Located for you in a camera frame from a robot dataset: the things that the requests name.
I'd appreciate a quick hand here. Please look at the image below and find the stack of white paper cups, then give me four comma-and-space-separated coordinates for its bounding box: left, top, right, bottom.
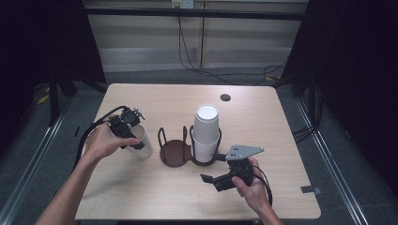
191, 103, 222, 163

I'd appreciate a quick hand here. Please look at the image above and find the long black floor cable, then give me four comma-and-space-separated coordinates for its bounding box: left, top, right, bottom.
176, 7, 289, 86

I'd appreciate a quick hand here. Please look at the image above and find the person's left hand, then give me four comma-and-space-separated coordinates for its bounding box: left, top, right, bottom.
84, 113, 141, 162

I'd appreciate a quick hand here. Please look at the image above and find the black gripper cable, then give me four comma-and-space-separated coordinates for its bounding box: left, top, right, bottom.
73, 105, 128, 173
251, 164, 274, 207

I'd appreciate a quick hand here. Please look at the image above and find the black curtain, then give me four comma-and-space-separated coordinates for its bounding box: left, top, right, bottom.
0, 0, 106, 154
281, 0, 398, 191

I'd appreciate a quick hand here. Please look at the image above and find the person's right hand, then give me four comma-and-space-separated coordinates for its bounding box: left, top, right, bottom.
231, 157, 270, 214

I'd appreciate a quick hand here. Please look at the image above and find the metal floor rail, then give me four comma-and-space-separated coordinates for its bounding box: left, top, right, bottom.
295, 97, 372, 225
0, 93, 76, 225

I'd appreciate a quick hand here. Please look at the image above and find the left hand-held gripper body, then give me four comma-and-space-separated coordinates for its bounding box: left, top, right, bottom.
107, 106, 146, 140

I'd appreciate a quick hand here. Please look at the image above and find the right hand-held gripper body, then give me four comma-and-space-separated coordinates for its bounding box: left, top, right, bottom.
212, 143, 265, 192

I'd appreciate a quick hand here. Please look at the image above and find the black cable bundle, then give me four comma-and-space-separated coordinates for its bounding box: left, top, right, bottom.
292, 83, 324, 144

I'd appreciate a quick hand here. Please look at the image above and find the grey tape piece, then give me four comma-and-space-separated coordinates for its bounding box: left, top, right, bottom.
300, 185, 322, 195

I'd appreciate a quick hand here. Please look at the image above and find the black horizontal metal bar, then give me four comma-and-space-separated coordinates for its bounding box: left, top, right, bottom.
84, 7, 310, 22

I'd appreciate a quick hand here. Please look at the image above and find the dark brown double cup holder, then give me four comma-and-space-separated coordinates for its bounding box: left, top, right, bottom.
157, 126, 223, 168

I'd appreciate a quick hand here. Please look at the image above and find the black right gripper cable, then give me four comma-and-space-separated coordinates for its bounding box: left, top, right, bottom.
251, 164, 274, 207

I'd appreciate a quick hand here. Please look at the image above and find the white wall socket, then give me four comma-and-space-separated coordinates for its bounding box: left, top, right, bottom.
171, 0, 195, 9

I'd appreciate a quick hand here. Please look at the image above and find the white disposable cup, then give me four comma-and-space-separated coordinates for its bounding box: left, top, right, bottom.
123, 124, 154, 159

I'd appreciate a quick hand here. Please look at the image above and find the yellow floor tape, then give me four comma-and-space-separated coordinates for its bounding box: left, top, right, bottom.
33, 82, 51, 106

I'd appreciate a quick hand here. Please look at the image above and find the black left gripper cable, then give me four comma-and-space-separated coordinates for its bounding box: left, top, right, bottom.
73, 105, 128, 173

